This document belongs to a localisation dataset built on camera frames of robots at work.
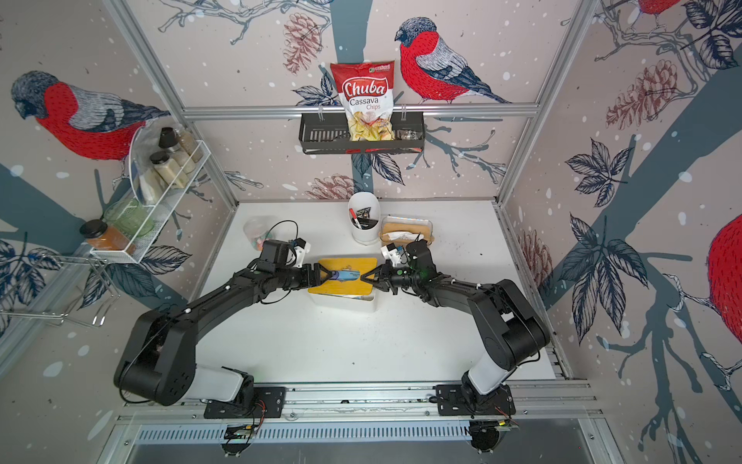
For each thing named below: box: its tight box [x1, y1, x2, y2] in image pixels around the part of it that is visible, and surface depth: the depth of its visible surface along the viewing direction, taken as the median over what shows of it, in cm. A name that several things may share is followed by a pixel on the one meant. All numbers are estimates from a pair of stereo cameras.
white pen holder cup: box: [347, 191, 382, 246], surface depth 103 cm
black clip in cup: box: [355, 206, 379, 231], surface depth 106 cm
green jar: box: [103, 198, 155, 237], surface depth 70 cm
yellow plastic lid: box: [307, 258, 378, 295], surface depth 85 cm
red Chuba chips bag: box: [329, 60, 396, 142], surface depth 83 cm
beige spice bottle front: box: [148, 149, 190, 189], surface depth 78 cm
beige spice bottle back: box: [158, 126, 204, 174], surface depth 85 cm
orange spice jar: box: [79, 218, 137, 255], surface depth 63 cm
